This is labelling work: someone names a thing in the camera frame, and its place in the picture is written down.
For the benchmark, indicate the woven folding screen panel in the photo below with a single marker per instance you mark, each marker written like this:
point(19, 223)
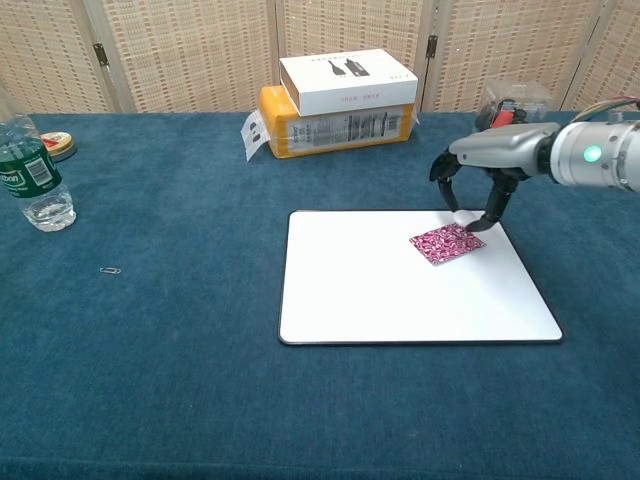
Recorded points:
point(50, 55)
point(195, 55)
point(510, 45)
point(620, 50)
point(350, 25)

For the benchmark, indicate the white rectangular pad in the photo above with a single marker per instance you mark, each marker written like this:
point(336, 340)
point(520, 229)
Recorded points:
point(375, 290)

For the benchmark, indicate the clear water bottle green label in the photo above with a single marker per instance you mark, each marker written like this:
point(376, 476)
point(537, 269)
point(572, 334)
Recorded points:
point(30, 175)

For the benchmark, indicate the white cardboard product box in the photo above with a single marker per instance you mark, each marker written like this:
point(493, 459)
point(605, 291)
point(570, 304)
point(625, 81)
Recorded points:
point(350, 75)

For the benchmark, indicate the white hang tag label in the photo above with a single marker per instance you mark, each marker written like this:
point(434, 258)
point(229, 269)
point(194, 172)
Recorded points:
point(254, 134)

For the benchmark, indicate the dark blue table cloth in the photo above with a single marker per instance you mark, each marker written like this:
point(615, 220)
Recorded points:
point(175, 350)

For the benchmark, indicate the clear plastic box black red item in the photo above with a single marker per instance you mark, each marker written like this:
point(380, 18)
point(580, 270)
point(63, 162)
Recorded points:
point(505, 107)

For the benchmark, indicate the round tin red label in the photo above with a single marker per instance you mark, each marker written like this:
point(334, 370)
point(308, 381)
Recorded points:
point(59, 142)

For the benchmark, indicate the black screen hinge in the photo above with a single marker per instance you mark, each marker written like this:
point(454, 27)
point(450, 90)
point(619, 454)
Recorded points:
point(100, 54)
point(432, 46)

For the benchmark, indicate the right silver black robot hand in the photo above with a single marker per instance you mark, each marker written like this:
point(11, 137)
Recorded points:
point(500, 145)

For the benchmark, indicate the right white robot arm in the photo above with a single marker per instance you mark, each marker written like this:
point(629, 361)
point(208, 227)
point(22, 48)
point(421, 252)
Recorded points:
point(610, 155)

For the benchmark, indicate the metal paper clip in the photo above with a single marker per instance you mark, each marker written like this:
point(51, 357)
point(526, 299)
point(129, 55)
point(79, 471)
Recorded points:
point(110, 271)

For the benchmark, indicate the orange wrapped package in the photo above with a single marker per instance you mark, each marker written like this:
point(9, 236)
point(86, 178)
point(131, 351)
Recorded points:
point(280, 130)

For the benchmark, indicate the pink patterned card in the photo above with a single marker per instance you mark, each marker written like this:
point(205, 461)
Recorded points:
point(445, 245)

